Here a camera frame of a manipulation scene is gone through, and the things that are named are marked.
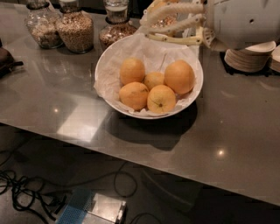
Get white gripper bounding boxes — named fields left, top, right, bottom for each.
left=139, top=0, right=280, bottom=51

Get orange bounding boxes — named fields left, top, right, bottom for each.
left=164, top=59, right=195, bottom=95
left=119, top=82, right=149, bottom=110
left=147, top=85, right=176, bottom=114
left=120, top=57, right=145, bottom=85
left=143, top=72, right=165, bottom=90

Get black tray under plates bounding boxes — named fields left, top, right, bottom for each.
left=220, top=52, right=280, bottom=77

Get white ceramic bowl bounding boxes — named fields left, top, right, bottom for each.
left=94, top=32, right=205, bottom=120

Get far left glass jar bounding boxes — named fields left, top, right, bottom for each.
left=24, top=0, right=63, bottom=49

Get stack of white plates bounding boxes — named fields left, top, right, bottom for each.
left=224, top=41, right=277, bottom=73

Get glass jar dark granola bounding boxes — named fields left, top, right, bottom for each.
left=99, top=0, right=137, bottom=50

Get white paper liner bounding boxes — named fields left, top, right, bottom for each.
left=93, top=25, right=204, bottom=117

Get black cables on floor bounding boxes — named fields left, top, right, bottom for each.
left=0, top=136, right=165, bottom=224

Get grain filled glass jar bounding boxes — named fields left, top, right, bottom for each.
left=55, top=0, right=94, bottom=53

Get dark object left edge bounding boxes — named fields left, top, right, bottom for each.
left=0, top=39, right=24, bottom=78

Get glass jar mixed cereal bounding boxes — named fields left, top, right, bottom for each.
left=146, top=0, right=179, bottom=37

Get blue and metal box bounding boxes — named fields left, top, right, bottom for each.
left=56, top=189, right=126, bottom=224

